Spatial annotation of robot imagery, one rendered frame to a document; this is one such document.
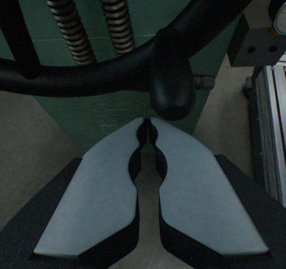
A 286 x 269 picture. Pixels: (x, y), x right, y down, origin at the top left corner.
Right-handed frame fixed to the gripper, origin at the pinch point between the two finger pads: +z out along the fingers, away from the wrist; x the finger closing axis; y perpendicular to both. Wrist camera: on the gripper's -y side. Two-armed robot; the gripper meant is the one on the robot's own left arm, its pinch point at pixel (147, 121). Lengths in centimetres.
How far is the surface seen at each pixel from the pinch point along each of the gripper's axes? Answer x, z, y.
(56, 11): -7.8, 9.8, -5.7
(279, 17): 16.8, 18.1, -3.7
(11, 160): -61, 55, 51
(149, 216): -1, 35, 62
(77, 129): -24, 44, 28
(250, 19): 15.9, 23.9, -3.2
